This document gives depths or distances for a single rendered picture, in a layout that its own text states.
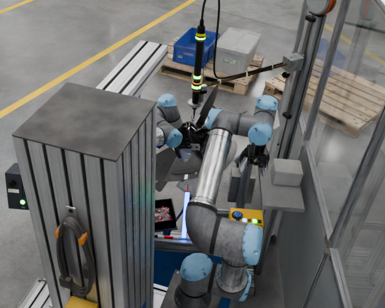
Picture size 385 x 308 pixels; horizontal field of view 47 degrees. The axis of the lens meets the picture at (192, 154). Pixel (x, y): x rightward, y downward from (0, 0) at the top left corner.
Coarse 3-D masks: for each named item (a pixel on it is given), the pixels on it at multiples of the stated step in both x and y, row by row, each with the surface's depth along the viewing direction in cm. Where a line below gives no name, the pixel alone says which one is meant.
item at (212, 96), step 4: (216, 88) 247; (212, 92) 242; (216, 92) 256; (212, 96) 247; (208, 100) 244; (212, 100) 252; (204, 104) 241; (208, 104) 248; (212, 104) 256; (204, 108) 243; (208, 108) 250; (200, 112) 241; (204, 112) 246; (208, 112) 253; (204, 116) 248; (204, 120) 249
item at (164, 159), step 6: (168, 150) 245; (174, 150) 244; (156, 156) 248; (162, 156) 246; (168, 156) 244; (174, 156) 243; (156, 162) 248; (162, 162) 245; (168, 162) 244; (156, 168) 247; (162, 168) 245; (168, 168) 244; (156, 174) 246; (162, 174) 244; (162, 180) 244; (156, 186) 244; (162, 186) 243
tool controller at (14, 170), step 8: (16, 168) 203; (8, 176) 199; (16, 176) 199; (8, 184) 200; (16, 184) 200; (8, 192) 202; (16, 192) 202; (8, 200) 204; (16, 200) 204; (16, 208) 206; (24, 208) 205
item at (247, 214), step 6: (234, 210) 215; (240, 210) 215; (246, 210) 215; (252, 210) 216; (258, 210) 216; (246, 216) 212; (252, 216) 212; (258, 216) 213; (246, 222) 209; (252, 222) 209
